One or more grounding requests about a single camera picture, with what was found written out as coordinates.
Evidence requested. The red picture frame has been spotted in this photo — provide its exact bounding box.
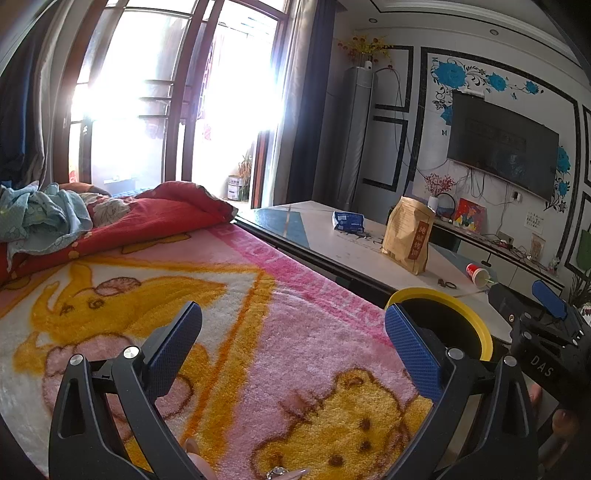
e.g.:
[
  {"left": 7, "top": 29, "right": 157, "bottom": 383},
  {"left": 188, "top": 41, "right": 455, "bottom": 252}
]
[{"left": 453, "top": 198, "right": 487, "bottom": 234}]

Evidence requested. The blue tissue pack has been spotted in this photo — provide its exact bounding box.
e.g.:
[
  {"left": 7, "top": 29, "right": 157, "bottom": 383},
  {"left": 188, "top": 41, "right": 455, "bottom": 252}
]
[{"left": 332, "top": 211, "right": 365, "bottom": 233}]

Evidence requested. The white tv cabinet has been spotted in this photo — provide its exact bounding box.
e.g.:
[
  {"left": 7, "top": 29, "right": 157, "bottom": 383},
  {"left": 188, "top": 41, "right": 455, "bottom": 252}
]
[{"left": 430, "top": 219, "right": 565, "bottom": 298}]

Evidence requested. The yellow flower vase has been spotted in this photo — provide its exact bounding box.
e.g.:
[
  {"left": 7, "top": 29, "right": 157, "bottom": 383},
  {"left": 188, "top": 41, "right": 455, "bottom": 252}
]
[{"left": 337, "top": 35, "right": 394, "bottom": 69}]

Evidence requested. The coffee table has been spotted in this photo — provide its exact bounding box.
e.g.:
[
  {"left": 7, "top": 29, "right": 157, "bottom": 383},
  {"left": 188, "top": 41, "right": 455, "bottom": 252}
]
[{"left": 235, "top": 201, "right": 510, "bottom": 343}]

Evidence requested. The red quilt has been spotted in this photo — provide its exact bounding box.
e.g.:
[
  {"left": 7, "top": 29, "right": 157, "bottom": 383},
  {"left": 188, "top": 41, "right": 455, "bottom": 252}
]
[{"left": 1, "top": 181, "right": 236, "bottom": 284}]

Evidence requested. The person left hand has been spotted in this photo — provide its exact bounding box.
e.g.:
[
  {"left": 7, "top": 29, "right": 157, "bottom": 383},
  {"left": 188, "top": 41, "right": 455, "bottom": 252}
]
[{"left": 184, "top": 437, "right": 311, "bottom": 480}]

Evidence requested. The red paper cup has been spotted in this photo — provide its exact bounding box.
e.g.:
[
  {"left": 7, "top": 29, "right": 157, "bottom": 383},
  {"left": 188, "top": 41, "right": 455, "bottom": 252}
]
[{"left": 466, "top": 263, "right": 491, "bottom": 289}]

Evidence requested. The wall mounted television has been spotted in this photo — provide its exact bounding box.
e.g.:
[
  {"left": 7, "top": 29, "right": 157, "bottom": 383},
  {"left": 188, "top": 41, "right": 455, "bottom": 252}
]
[{"left": 448, "top": 92, "right": 559, "bottom": 200}]

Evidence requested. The person right hand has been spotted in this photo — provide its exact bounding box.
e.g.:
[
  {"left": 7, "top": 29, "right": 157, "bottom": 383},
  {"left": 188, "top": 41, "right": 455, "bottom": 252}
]
[{"left": 529, "top": 383, "right": 580, "bottom": 441}]

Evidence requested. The light blue garment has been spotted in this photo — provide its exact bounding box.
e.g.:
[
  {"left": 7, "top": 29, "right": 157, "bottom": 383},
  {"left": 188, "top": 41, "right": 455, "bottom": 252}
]
[{"left": 0, "top": 182, "right": 93, "bottom": 265}]

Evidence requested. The dark blue curtain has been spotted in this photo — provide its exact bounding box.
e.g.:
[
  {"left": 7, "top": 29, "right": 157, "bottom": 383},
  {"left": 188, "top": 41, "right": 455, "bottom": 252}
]
[{"left": 286, "top": 1, "right": 337, "bottom": 203}]

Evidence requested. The brown paper bag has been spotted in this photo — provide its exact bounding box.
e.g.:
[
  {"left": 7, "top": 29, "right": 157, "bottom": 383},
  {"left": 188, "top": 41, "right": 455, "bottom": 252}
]
[{"left": 381, "top": 196, "right": 436, "bottom": 275}]

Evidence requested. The yellow rim trash bin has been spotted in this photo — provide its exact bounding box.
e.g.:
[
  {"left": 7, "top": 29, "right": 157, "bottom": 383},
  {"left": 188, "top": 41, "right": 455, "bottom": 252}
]
[{"left": 387, "top": 287, "right": 494, "bottom": 361}]

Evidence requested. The grey standing air conditioner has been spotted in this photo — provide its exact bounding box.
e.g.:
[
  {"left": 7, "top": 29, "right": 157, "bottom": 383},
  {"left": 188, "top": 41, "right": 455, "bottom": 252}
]
[{"left": 312, "top": 67, "right": 374, "bottom": 210}]

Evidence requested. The pink cartoon blanket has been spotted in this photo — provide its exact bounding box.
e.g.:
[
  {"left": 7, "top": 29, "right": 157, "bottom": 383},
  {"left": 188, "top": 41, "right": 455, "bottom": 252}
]
[{"left": 1, "top": 225, "right": 432, "bottom": 479}]

